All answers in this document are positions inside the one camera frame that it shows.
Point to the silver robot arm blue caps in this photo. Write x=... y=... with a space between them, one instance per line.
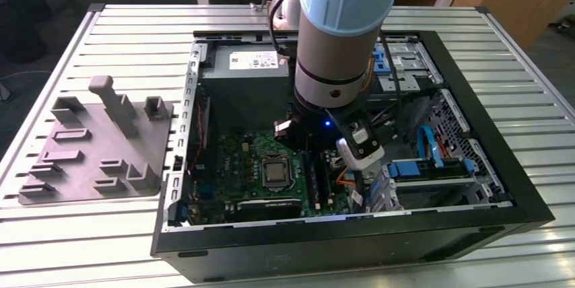
x=333 y=59

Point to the dark RAM stick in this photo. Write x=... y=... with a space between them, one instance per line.
x=327 y=187

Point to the silver CPU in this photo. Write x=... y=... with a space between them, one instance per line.
x=277 y=172

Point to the grey power supply unit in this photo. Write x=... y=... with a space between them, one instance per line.
x=247 y=99

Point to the green motherboard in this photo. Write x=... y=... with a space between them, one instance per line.
x=234 y=153

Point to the blue plastic drive latch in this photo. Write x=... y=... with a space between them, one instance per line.
x=383 y=66

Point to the metal drive cage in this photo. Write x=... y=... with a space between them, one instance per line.
x=409 y=79

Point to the black graphics card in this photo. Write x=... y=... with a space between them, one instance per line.
x=265 y=210

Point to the hard disk in blue carrier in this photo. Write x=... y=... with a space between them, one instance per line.
x=431 y=170

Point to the black PC case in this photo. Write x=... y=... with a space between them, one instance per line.
x=314 y=247

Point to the grey parts rack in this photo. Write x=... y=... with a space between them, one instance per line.
x=113 y=140

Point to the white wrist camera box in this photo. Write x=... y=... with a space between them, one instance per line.
x=359 y=161

